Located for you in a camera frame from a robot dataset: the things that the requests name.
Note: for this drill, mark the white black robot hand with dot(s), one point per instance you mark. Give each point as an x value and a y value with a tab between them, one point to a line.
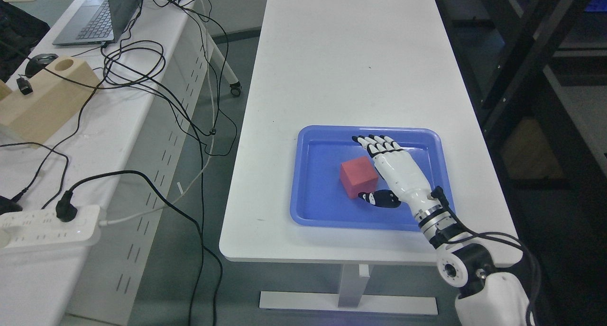
406	182

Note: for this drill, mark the white power strip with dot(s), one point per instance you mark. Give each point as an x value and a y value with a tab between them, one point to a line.
40	230

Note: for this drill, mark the cardboard box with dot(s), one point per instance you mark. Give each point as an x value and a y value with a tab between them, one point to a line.
59	91

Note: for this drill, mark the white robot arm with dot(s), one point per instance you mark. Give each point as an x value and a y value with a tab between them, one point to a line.
488	296

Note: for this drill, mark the blue plastic tray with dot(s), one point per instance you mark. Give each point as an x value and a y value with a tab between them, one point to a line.
317	195

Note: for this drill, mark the white side desk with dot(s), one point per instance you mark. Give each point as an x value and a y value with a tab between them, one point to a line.
124	128

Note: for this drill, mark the white table with tray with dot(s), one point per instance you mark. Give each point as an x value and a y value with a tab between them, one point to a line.
359	63

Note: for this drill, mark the grey laptop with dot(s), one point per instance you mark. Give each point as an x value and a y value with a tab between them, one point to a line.
97	22

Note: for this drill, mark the black metal shelf right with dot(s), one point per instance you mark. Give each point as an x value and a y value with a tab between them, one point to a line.
535	71

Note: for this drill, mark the black power plug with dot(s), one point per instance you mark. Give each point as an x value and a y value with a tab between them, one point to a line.
64	210

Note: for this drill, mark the black computer mouse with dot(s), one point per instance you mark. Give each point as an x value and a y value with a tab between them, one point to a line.
39	62

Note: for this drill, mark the pink foam block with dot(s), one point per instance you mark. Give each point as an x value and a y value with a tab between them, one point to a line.
358	175

